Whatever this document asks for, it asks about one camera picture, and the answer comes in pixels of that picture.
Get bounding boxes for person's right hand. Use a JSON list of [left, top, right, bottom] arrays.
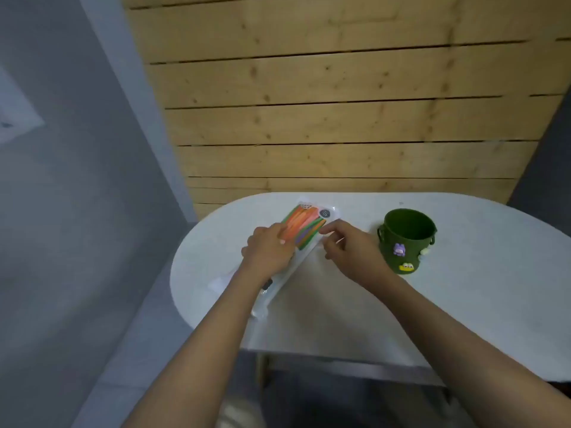
[[319, 219, 396, 293]]

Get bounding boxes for wooden table leg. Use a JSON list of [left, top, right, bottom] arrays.
[[255, 351, 271, 388]]

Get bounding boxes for bundle of colourful straws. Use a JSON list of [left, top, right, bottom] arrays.
[[281, 203, 327, 251]]

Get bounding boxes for wooden plank panel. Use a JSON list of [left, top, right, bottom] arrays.
[[120, 0, 571, 221]]

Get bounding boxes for person's left hand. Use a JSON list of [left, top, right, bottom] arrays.
[[240, 222, 297, 288]]

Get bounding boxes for person's right forearm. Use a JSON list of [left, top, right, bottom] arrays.
[[372, 271, 571, 428]]

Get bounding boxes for dark green cup with charms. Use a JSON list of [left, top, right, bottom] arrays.
[[377, 208, 438, 276]]

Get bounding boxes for person's left forearm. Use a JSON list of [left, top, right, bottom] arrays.
[[120, 269, 271, 428]]

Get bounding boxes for white plastic straw packet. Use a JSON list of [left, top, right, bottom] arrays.
[[207, 198, 343, 322]]

